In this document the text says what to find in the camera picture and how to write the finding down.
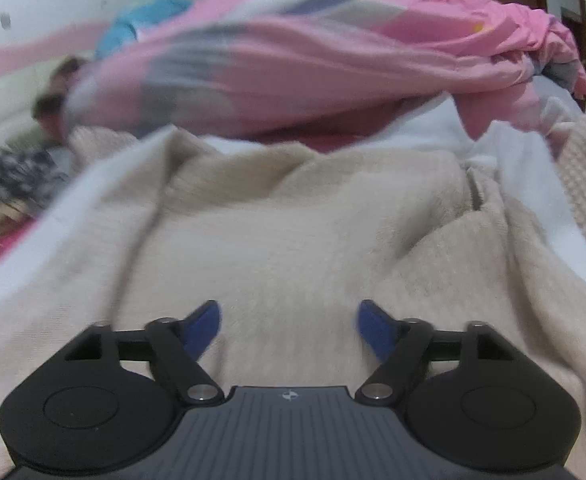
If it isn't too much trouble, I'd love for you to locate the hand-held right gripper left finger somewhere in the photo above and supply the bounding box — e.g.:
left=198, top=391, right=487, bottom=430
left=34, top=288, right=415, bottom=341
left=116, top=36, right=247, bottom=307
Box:
left=63, top=300, right=224, bottom=403

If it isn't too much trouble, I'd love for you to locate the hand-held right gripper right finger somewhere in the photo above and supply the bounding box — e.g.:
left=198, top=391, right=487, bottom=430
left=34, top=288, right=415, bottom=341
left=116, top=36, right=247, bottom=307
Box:
left=355, top=300, right=521, bottom=405

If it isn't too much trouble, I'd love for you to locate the beige white checked knit sweater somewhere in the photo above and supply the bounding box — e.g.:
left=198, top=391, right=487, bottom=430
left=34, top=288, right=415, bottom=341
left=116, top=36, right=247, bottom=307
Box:
left=0, top=110, right=586, bottom=480

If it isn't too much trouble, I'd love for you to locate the pink floral quilt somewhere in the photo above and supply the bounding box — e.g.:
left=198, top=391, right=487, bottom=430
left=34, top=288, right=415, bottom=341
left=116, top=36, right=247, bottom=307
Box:
left=63, top=0, right=586, bottom=143

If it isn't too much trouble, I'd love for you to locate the teal blue quilt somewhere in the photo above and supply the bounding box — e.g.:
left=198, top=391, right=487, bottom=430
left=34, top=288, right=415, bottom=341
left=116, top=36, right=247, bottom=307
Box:
left=95, top=0, right=194, bottom=60

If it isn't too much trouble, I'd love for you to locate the pink cream bed headboard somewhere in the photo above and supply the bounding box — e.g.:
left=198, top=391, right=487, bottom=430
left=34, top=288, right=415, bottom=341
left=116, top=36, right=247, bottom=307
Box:
left=0, top=21, right=106, bottom=153

